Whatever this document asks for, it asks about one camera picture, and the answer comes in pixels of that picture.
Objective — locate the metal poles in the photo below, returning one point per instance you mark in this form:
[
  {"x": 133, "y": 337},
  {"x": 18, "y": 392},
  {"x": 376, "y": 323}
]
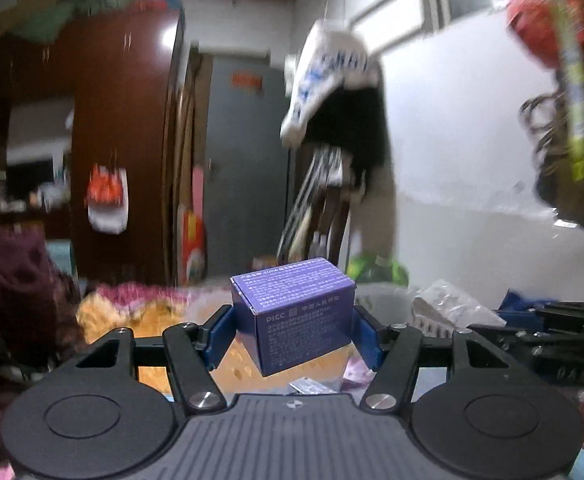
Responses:
[{"x": 317, "y": 210}]

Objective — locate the brown wooden wardrobe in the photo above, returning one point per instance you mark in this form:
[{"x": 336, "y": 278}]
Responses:
[{"x": 122, "y": 150}]

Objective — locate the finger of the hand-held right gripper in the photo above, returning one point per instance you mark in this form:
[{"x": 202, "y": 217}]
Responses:
[{"x": 546, "y": 317}]

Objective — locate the green cloth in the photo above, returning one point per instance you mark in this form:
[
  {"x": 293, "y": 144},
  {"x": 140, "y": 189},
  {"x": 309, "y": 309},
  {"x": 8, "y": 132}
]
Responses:
[{"x": 376, "y": 270}]

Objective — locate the grey door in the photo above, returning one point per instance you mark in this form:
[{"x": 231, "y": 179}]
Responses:
[{"x": 244, "y": 160}]

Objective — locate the maroon clothing pile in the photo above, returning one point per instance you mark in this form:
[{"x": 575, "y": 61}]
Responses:
[{"x": 14, "y": 295}]

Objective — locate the white blue-printed hanging garment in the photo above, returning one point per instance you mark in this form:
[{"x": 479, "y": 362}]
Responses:
[{"x": 322, "y": 75}]

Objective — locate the purple cardboard box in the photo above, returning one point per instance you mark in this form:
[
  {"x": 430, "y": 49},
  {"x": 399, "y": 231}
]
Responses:
[{"x": 297, "y": 312}]

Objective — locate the red and white hanging bag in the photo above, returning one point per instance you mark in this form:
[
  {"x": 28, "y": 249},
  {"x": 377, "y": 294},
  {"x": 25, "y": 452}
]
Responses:
[{"x": 107, "y": 197}]

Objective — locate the clear plastic bag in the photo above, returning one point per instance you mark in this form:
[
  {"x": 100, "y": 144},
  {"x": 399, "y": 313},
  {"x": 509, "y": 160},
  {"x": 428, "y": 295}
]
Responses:
[{"x": 449, "y": 302}]

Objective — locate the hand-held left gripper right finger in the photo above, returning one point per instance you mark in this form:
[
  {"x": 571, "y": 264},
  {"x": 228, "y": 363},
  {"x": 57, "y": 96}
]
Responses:
[{"x": 363, "y": 335}]

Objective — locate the dark hanging bag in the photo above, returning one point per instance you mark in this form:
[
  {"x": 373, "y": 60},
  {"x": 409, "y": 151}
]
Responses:
[{"x": 581, "y": 195}]

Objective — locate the red plastic bag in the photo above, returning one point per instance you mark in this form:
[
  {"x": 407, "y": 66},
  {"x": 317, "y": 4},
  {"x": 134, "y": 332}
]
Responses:
[{"x": 541, "y": 20}]

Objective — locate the blue shopping bag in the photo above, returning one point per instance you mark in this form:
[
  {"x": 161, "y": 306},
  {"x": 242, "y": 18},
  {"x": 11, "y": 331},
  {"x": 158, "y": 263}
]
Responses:
[{"x": 519, "y": 302}]

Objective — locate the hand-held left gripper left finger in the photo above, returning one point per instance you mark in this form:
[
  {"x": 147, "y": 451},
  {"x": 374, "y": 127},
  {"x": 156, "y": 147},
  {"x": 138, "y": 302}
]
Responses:
[{"x": 220, "y": 335}]

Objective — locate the red yellow bag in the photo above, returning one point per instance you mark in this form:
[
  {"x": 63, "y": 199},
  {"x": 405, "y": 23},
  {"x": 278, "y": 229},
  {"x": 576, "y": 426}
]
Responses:
[{"x": 194, "y": 247}]

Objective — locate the pink purple packet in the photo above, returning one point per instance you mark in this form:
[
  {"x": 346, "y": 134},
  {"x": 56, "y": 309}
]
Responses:
[{"x": 355, "y": 375}]

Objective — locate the silver foil packet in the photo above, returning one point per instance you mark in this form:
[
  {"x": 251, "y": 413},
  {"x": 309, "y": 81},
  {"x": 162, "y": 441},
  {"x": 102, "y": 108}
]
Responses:
[{"x": 312, "y": 386}]

